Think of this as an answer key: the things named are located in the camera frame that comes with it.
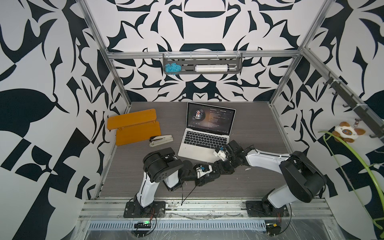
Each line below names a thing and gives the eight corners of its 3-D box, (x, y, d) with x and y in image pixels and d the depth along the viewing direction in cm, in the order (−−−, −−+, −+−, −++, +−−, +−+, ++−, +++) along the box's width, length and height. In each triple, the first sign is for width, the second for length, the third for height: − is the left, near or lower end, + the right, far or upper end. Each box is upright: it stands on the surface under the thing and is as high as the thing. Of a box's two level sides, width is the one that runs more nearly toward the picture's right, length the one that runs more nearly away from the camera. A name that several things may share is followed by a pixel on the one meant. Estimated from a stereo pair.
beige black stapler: (150, 146, 98) (149, 144, 96) (150, 138, 102) (149, 136, 100) (173, 142, 100) (173, 140, 98) (172, 134, 104) (172, 132, 101)
